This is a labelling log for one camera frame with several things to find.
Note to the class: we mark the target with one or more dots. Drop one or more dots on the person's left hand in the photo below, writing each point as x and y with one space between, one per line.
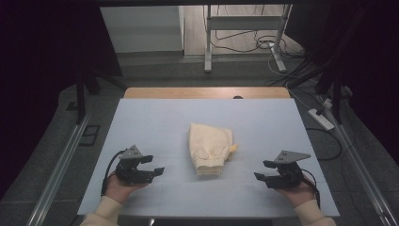
120 191

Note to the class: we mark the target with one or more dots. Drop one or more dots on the dark curtain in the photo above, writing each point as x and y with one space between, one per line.
37 62
376 62

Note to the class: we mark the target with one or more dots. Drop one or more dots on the small white power adapter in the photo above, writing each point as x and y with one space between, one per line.
327 103

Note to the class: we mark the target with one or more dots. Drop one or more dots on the aluminium floor rail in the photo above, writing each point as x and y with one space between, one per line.
62 163
360 169

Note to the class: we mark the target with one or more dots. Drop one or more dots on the person's right hand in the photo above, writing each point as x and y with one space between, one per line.
298 194

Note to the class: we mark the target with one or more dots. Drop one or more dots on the cream baby pants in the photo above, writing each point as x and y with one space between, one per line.
208 144

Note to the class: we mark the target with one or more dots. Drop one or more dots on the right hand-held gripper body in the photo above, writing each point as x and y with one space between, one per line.
287 177

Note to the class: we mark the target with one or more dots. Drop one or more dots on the white power strip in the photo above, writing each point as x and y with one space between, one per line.
320 119

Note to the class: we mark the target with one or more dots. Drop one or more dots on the black floor plate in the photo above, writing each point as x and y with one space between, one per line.
89 135

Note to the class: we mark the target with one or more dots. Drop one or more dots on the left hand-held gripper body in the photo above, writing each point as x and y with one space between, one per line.
131 172

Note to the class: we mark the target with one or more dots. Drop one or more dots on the black metal stand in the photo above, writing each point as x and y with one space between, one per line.
337 100
80 94

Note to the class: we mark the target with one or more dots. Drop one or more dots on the white metal desk frame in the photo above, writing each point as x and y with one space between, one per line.
207 37

